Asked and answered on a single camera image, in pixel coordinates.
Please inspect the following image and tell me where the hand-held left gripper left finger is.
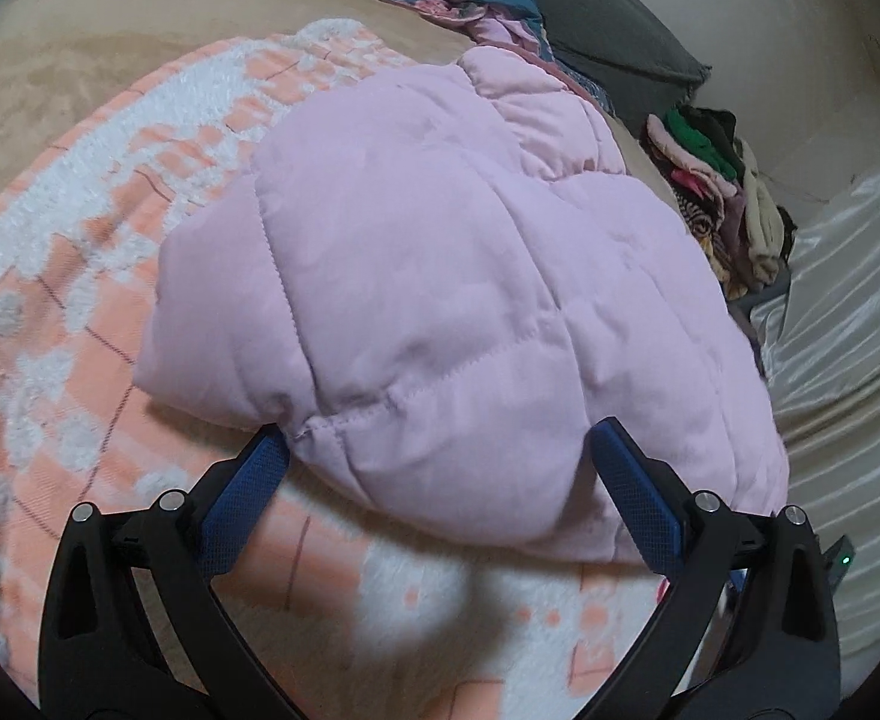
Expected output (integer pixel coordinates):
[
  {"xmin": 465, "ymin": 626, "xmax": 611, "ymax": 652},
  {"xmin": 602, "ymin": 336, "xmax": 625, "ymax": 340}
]
[{"xmin": 38, "ymin": 424, "xmax": 298, "ymax": 720}]

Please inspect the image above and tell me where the pile of mixed clothes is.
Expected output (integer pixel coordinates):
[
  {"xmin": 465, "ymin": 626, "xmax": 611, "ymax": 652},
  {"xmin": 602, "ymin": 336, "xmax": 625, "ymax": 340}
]
[{"xmin": 641, "ymin": 106, "xmax": 799, "ymax": 302}]

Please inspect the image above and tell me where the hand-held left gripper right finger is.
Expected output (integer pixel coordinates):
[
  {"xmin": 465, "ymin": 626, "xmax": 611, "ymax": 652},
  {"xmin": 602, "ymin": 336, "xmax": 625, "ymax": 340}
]
[{"xmin": 588, "ymin": 416, "xmax": 843, "ymax": 720}]

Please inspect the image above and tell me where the pink quilted jacket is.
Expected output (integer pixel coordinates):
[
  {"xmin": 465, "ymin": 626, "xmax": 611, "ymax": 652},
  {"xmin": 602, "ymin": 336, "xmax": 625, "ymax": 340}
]
[{"xmin": 134, "ymin": 45, "xmax": 792, "ymax": 565}]

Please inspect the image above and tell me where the beige plush blanket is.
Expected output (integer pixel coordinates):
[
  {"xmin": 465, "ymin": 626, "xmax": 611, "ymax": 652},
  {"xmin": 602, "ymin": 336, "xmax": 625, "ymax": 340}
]
[{"xmin": 0, "ymin": 0, "xmax": 682, "ymax": 242}]

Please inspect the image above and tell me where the orange and white checked blanket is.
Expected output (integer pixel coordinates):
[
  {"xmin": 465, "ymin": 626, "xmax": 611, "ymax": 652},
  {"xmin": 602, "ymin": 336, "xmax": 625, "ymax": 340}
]
[{"xmin": 0, "ymin": 18, "xmax": 720, "ymax": 720}]

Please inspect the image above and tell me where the dark grey cushion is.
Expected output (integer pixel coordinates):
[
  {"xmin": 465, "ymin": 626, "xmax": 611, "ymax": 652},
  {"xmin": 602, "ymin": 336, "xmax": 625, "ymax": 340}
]
[{"xmin": 522, "ymin": 0, "xmax": 713, "ymax": 119}]

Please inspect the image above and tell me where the white satin sheet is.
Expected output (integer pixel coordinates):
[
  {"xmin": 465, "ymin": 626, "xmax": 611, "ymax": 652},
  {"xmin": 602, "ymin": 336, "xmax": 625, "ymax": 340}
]
[{"xmin": 746, "ymin": 141, "xmax": 880, "ymax": 692}]

